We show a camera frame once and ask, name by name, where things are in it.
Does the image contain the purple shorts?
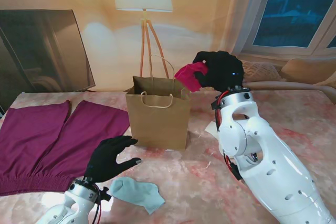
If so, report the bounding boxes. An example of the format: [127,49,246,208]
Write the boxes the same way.
[0,100,131,197]

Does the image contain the plain tan cushion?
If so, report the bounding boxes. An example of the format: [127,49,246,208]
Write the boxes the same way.
[279,58,336,82]

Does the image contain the red left wrist cable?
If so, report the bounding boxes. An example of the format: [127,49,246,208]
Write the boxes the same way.
[91,182,103,224]

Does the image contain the sheer white curtain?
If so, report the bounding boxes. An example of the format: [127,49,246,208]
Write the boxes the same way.
[207,0,276,91]

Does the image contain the beige sofa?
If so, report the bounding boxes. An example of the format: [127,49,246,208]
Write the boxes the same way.
[241,58,336,96]

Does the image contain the red right wrist cable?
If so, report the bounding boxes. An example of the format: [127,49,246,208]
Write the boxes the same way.
[214,90,246,183]

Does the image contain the red wrist cable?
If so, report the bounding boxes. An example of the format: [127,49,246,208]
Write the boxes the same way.
[91,182,103,224]
[214,90,246,183]

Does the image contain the red sock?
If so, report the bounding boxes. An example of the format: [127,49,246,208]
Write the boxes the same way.
[174,61,208,93]

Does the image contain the kraft paper bag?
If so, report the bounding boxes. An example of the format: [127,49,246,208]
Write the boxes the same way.
[125,54,192,151]

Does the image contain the light blue sock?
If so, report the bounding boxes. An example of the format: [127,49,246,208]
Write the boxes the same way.
[109,176,166,215]

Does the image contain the flat screen television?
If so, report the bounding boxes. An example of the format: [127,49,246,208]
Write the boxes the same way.
[0,9,96,104]

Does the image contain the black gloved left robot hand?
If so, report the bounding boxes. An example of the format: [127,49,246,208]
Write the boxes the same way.
[83,135,142,183]

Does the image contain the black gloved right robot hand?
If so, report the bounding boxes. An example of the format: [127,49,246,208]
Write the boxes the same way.
[193,50,244,91]

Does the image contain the white framed window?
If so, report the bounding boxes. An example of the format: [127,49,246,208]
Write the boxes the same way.
[241,0,336,57]

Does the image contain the knitted beige cushion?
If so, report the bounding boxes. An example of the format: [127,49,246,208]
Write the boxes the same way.
[241,60,287,82]

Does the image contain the white sock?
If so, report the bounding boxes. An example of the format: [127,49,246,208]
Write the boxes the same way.
[205,121,220,138]

